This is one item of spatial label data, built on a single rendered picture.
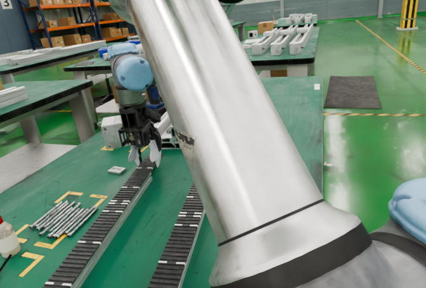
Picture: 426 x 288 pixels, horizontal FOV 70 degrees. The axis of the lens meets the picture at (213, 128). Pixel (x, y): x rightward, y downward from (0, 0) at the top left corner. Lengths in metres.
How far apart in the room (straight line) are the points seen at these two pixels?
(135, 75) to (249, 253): 0.55
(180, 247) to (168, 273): 0.06
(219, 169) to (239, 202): 0.03
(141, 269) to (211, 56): 0.50
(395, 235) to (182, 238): 0.45
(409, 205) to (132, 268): 0.52
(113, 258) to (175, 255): 0.15
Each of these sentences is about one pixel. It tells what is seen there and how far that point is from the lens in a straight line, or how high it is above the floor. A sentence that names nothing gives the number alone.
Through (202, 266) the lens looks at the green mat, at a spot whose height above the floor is 0.78.
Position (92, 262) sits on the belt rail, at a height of 0.79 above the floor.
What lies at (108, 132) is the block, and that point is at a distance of 1.17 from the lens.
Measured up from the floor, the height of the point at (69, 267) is 0.81.
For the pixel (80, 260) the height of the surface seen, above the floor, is 0.81.
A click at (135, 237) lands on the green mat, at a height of 0.78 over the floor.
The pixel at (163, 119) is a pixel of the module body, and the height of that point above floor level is 0.86.
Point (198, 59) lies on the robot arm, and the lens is 0.24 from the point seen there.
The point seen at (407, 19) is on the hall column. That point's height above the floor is 0.28.
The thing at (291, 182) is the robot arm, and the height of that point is 1.12.
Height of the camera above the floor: 1.23
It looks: 22 degrees down
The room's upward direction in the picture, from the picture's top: 6 degrees counter-clockwise
